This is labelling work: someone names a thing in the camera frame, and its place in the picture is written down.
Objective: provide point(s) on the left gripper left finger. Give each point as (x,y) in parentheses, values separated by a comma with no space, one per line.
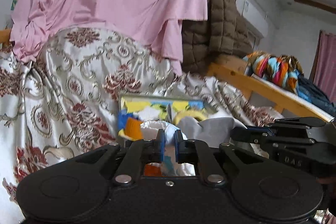
(137,155)

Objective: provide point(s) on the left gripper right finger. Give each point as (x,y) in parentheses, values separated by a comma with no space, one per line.
(201,156)

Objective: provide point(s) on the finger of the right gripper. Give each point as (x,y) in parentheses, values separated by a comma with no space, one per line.
(302,124)
(251,134)

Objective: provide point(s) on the orange silicone cup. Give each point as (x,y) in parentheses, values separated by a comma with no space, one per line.
(133,129)

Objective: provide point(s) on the grey cloth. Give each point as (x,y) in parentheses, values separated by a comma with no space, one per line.
(213,131)

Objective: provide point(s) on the yellow striped sock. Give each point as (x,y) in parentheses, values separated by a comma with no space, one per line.
(196,114)

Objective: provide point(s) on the white sponge pad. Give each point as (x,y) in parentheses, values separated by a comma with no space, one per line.
(151,113)

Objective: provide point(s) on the white orange medicine box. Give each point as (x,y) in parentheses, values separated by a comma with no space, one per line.
(152,170)

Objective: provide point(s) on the blue jeans pile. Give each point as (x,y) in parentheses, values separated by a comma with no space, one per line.
(313,94)

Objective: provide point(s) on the metal tray with cartoon picture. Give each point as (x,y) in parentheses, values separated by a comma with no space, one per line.
(130,104)

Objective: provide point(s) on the pink curtain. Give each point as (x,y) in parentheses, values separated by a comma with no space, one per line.
(323,70)

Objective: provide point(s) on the colourful striped fabric bundle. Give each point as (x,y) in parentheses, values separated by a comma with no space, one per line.
(282,71)

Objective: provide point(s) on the silver floral satin bedspread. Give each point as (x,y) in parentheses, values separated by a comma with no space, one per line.
(24,150)

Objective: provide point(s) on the brown quilted jacket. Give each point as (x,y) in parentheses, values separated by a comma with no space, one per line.
(224,32)

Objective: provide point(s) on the white wall air conditioner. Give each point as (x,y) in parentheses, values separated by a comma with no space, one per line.
(253,17)

